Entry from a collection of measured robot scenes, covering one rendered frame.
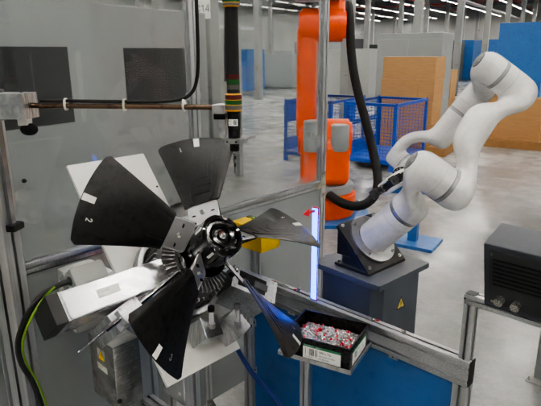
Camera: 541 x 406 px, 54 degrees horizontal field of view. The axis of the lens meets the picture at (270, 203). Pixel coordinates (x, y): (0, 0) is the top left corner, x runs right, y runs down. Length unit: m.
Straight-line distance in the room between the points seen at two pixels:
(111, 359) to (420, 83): 8.14
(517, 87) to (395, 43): 10.31
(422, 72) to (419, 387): 7.85
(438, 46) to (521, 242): 10.55
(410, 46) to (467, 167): 10.32
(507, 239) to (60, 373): 1.60
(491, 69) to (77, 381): 1.83
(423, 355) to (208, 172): 0.81
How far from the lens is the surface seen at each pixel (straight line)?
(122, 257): 1.56
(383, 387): 1.82
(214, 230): 1.37
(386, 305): 1.90
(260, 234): 1.49
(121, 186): 1.34
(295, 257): 2.86
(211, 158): 1.54
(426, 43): 11.90
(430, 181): 1.69
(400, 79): 9.39
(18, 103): 1.61
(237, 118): 1.39
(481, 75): 1.83
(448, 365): 1.63
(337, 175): 5.31
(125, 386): 1.77
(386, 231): 1.85
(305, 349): 1.60
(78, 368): 2.22
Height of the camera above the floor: 1.68
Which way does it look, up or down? 16 degrees down
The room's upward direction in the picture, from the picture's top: straight up
